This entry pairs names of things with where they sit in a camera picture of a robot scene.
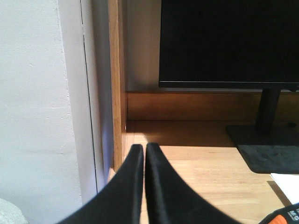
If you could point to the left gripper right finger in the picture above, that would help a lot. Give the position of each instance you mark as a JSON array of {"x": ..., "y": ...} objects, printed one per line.
[{"x": 170, "y": 200}]

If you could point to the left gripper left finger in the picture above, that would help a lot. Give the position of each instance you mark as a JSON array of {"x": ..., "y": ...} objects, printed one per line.
[{"x": 119, "y": 202}]

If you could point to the black monitor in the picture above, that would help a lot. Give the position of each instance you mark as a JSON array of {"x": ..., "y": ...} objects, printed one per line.
[{"x": 238, "y": 44}]

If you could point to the black stapler orange button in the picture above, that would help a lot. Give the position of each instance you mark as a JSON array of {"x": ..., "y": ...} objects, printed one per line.
[{"x": 286, "y": 215}]

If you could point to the white paper sheets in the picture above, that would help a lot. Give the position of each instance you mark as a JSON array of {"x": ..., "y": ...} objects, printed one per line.
[{"x": 285, "y": 186}]

